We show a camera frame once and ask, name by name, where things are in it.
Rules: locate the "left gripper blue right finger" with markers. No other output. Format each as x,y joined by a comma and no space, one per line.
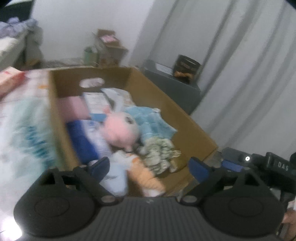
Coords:
199,170

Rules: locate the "dark grey case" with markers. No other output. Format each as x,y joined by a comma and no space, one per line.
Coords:
187,96

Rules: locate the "green patterned cloth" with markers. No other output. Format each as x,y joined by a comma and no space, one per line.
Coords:
159,155

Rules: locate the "small corner cardboard box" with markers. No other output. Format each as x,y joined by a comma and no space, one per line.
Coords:
110,50

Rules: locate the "red wet wipes pack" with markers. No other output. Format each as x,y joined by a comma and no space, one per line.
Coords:
10,79

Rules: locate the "white rolled blanket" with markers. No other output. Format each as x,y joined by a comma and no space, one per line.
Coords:
13,51

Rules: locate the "blue white tissue pack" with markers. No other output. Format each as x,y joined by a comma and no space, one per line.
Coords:
87,140

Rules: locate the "plaid floral mat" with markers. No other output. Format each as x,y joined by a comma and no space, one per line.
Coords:
35,85

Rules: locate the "white cup with strawberries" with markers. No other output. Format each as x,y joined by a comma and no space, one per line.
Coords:
115,181

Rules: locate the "white blue paper box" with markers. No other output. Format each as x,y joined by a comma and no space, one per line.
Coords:
96,102

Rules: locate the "light blue cloth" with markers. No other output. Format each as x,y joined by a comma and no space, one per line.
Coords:
150,122

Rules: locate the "black snack box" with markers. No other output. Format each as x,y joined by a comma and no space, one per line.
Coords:
185,68

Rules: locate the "grey curtain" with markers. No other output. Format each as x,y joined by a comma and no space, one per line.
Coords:
246,50

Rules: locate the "white plastic bag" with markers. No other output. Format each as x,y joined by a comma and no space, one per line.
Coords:
27,140

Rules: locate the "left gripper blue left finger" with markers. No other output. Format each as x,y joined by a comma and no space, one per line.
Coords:
98,169

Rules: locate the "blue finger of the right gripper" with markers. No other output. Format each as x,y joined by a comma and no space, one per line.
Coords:
231,166

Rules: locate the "green paper bag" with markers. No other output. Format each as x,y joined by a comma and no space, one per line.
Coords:
90,56

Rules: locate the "purple clothes pile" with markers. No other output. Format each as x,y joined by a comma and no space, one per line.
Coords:
14,27

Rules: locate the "pink pig plush toy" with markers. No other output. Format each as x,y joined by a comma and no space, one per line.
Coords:
120,130

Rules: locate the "cotton swab bag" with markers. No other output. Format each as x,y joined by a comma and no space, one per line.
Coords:
121,98

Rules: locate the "right hand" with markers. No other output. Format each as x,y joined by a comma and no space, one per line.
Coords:
290,219

